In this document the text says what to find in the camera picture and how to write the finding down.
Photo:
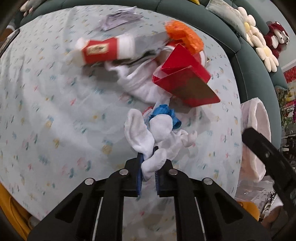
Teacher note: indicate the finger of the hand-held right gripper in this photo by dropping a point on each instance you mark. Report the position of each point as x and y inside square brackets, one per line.
[259, 143]

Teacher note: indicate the red wall decoration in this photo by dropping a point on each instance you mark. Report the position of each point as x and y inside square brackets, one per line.
[290, 76]

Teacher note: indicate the potted flowering plant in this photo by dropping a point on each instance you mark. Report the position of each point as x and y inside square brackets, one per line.
[288, 111]

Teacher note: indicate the yellow stool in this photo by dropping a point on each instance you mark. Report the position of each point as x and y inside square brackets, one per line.
[249, 208]
[11, 208]

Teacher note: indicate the red and white packet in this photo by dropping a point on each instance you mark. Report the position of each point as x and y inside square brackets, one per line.
[97, 49]

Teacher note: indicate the white sock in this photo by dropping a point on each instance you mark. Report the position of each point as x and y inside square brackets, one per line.
[138, 134]

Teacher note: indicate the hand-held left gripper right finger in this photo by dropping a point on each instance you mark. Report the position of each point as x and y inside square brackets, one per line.
[157, 183]

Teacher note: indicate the white crumpled cloth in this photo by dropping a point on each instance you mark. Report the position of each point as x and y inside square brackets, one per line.
[138, 85]

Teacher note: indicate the white flower cushion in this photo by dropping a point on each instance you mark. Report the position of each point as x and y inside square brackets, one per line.
[268, 53]
[248, 26]

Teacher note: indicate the red paper bag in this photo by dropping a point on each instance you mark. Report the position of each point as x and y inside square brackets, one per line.
[185, 81]

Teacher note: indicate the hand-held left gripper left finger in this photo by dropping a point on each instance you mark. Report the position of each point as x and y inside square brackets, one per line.
[139, 177]

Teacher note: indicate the blue plastic wrapper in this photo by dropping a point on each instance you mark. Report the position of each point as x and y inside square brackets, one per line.
[161, 110]

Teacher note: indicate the printed tablecloth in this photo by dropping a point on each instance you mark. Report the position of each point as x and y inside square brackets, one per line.
[46, 104]

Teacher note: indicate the red plush monkey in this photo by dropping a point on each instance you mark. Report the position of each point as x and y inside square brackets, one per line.
[276, 38]

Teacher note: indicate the orange plastic bag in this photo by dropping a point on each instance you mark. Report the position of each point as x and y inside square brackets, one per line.
[185, 34]

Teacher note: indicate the dark green sofa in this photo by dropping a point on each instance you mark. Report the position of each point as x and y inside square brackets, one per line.
[208, 20]

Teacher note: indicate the crumpled lavender paper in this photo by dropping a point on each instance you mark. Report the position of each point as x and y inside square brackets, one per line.
[118, 19]

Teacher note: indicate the grey embroidered cushion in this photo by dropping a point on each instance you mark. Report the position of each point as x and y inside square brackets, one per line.
[227, 16]

